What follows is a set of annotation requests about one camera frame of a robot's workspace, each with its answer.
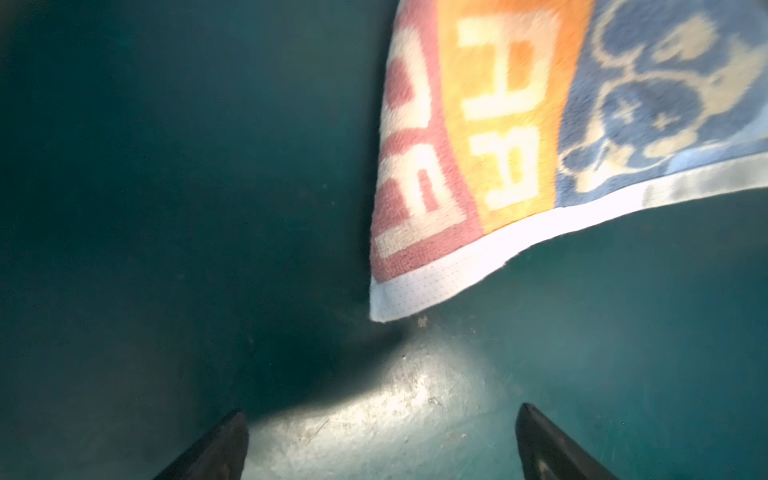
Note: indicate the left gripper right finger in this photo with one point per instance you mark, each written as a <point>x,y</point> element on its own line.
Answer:
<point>547,452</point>

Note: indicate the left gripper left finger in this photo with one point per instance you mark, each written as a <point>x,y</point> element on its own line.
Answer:
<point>219,454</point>

